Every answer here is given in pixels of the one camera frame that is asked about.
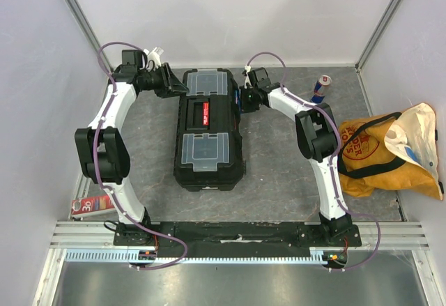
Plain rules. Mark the aluminium front frame rail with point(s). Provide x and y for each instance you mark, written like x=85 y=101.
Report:
x=393 y=236

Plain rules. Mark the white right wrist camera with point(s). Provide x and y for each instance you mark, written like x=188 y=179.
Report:
x=246 y=71

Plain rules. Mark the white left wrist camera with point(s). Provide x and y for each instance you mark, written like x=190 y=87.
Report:
x=152 y=58

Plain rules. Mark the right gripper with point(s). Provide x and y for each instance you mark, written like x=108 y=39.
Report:
x=246 y=100

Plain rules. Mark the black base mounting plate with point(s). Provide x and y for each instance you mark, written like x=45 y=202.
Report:
x=255 y=238

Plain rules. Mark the red white small box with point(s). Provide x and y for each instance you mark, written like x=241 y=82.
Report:
x=91 y=206

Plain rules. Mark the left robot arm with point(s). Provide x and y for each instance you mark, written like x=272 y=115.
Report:
x=101 y=149

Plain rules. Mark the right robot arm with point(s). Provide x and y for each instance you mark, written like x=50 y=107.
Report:
x=317 y=137

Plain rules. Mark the red bull can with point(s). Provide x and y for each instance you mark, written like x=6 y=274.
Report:
x=320 y=89

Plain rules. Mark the black plastic toolbox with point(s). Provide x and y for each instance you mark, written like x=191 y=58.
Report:
x=209 y=146

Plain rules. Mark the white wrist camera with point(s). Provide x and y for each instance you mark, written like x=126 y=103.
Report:
x=152 y=58
x=246 y=71

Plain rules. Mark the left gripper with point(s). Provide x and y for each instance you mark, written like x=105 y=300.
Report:
x=175 y=86

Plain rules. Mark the yellow tote bag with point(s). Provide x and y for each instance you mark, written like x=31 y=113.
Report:
x=395 y=151

